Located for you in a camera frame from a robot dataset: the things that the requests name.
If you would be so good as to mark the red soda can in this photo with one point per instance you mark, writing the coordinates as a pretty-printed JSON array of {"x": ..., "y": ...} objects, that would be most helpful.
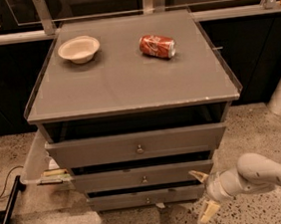
[{"x": 158, "y": 46}]

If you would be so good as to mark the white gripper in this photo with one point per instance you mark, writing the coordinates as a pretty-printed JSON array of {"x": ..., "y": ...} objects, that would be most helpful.
[{"x": 214, "y": 186}]

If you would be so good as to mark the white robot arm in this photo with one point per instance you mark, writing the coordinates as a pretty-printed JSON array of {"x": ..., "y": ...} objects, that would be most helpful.
[{"x": 252, "y": 174}]

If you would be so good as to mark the grey middle drawer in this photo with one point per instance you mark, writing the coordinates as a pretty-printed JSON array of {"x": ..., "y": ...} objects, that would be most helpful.
[{"x": 139, "y": 177}]

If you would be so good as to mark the white paper bowl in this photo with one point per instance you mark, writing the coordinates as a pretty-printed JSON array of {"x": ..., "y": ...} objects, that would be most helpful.
[{"x": 79, "y": 50}]

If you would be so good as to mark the grey drawer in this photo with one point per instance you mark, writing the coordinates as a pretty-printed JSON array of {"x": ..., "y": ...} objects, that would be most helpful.
[
  {"x": 134, "y": 200},
  {"x": 139, "y": 177},
  {"x": 130, "y": 147}
]

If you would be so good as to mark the black metal floor bar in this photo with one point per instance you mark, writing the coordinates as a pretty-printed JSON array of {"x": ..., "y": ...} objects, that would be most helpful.
[{"x": 5, "y": 215}]

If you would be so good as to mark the grey top drawer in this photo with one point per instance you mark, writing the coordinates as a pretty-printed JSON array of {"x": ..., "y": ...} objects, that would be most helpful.
[{"x": 130, "y": 147}]

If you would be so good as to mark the grey drawer cabinet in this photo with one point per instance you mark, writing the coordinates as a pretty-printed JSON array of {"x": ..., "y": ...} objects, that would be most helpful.
[{"x": 123, "y": 91}]

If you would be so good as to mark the clear plastic side bin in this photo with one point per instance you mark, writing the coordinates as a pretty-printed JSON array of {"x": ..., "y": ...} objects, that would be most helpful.
[{"x": 40, "y": 168}]

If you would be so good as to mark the metal railing frame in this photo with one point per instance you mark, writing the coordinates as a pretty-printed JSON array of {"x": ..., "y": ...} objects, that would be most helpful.
[{"x": 37, "y": 20}]

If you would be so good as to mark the grey bottom drawer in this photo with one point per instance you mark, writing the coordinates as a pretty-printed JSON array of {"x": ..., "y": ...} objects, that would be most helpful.
[{"x": 134, "y": 200}]

